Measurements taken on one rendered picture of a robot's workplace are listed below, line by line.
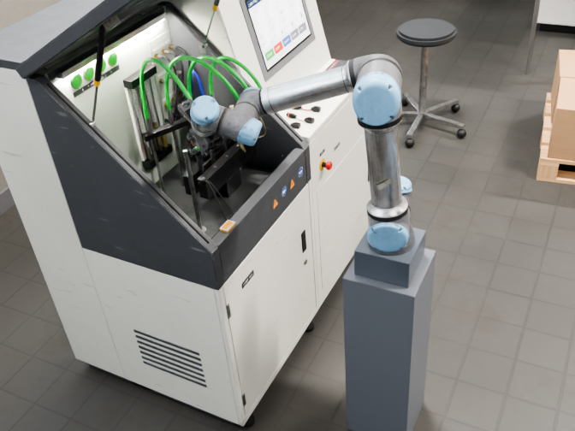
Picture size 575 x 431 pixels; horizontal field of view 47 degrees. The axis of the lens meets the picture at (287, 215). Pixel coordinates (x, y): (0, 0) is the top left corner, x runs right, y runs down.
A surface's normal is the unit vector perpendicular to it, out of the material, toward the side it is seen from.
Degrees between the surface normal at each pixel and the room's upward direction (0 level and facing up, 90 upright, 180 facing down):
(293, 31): 76
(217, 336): 90
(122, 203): 90
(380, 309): 90
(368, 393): 90
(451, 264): 0
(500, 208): 0
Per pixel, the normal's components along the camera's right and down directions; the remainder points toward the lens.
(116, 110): 0.89, 0.22
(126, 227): -0.45, 0.56
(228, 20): 0.84, 0.02
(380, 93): -0.20, 0.51
